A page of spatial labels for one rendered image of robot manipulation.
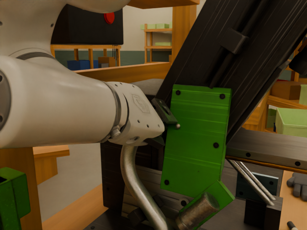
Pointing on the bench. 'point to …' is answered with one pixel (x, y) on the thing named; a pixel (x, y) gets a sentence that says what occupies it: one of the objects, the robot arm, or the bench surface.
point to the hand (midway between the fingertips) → (155, 117)
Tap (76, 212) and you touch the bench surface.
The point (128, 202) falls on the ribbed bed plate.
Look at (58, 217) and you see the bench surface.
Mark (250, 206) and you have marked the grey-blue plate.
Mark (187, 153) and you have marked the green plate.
